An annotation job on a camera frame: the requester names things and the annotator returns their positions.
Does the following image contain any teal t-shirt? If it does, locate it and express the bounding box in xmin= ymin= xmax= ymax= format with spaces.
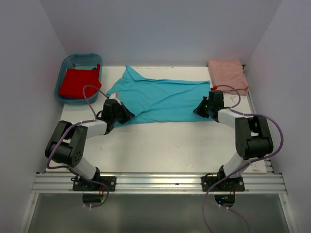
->
xmin=107 ymin=66 xmax=210 ymax=125

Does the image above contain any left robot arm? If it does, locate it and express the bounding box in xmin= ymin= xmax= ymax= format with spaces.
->
xmin=45 ymin=97 xmax=135 ymax=191

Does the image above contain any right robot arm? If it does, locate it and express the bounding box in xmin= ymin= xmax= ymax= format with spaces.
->
xmin=193 ymin=89 xmax=274 ymax=191

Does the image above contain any folded pink t-shirt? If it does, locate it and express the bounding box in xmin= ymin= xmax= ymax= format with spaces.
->
xmin=207 ymin=59 xmax=249 ymax=96

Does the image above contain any red t-shirt in bin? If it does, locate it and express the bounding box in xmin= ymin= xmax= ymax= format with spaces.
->
xmin=58 ymin=64 xmax=102 ymax=99

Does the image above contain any teal plastic bin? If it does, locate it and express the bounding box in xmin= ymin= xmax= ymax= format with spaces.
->
xmin=54 ymin=53 xmax=103 ymax=105

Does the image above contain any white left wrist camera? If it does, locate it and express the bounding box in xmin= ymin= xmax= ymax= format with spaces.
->
xmin=109 ymin=92 xmax=120 ymax=100

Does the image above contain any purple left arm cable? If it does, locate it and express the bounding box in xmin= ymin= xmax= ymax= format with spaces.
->
xmin=46 ymin=85 xmax=110 ymax=207

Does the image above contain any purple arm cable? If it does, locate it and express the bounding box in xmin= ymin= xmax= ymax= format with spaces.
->
xmin=46 ymin=85 xmax=110 ymax=207
xmin=201 ymin=84 xmax=284 ymax=233

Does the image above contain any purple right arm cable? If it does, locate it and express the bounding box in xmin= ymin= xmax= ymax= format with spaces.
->
xmin=201 ymin=84 xmax=284 ymax=233

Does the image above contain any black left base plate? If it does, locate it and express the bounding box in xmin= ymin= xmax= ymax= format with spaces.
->
xmin=70 ymin=176 xmax=117 ymax=192

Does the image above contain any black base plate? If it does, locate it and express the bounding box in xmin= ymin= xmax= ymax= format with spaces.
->
xmin=70 ymin=176 xmax=117 ymax=192
xmin=201 ymin=173 xmax=245 ymax=192

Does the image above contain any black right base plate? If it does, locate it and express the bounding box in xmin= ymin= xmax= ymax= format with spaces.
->
xmin=201 ymin=173 xmax=245 ymax=192

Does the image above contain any aluminium mounting rail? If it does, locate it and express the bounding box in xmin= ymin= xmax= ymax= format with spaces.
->
xmin=31 ymin=157 xmax=287 ymax=195

